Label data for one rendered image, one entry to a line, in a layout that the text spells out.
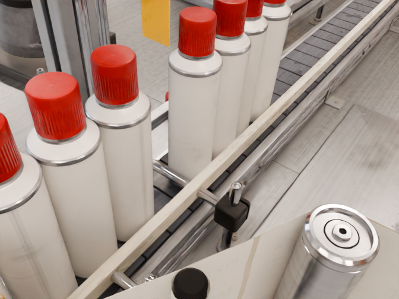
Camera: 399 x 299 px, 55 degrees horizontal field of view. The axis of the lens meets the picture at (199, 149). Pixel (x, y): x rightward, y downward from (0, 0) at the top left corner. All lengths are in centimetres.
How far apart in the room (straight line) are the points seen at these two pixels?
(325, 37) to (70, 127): 65
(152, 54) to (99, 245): 52
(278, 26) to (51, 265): 35
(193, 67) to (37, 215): 18
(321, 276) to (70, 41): 33
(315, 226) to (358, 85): 61
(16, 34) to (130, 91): 50
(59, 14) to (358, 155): 40
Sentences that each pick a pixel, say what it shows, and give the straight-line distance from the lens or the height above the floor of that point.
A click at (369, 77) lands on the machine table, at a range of 85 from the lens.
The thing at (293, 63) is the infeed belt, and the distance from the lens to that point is 72.
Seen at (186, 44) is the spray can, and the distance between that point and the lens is 35.
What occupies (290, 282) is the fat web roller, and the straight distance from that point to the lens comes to 24.
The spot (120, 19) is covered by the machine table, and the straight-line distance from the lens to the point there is 95.
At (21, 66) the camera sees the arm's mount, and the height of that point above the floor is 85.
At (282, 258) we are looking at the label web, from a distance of 25.
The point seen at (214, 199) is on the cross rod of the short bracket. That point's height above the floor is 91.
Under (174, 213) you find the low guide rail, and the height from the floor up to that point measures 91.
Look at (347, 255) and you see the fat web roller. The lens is 21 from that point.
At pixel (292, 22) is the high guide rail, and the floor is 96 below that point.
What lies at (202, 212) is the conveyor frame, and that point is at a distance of 44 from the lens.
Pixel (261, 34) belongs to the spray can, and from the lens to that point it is 45.
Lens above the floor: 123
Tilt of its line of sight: 43 degrees down
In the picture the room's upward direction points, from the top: 5 degrees clockwise
